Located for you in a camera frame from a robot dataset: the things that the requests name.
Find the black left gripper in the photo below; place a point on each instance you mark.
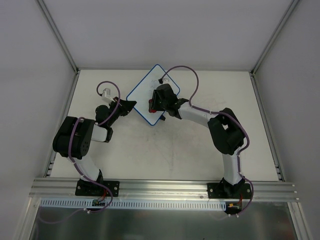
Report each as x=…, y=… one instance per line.
x=122, y=107

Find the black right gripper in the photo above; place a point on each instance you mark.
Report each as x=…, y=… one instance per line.
x=157, y=100

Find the red bone-shaped eraser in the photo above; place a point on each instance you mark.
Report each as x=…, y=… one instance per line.
x=150, y=106

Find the blue framed whiteboard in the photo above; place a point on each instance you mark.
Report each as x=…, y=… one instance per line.
x=143, y=92

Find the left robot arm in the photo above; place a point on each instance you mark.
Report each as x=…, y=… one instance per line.
x=75, y=135

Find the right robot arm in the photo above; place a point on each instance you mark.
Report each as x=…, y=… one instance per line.
x=225, y=130

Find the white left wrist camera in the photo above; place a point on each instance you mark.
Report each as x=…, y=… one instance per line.
x=106, y=96

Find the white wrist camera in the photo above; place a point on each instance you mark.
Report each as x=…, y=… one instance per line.
x=106, y=96
x=164, y=81

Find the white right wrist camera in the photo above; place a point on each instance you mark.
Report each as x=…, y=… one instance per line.
x=164, y=81

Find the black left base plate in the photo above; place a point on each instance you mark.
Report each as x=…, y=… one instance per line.
x=89, y=189

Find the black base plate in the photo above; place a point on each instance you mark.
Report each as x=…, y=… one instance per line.
x=225, y=191
x=89, y=189

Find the white slotted cable duct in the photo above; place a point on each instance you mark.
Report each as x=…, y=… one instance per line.
x=134, y=204

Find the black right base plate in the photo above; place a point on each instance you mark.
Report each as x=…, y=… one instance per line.
x=225, y=191

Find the aluminium mounting rail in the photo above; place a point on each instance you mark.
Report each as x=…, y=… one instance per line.
x=179, y=190

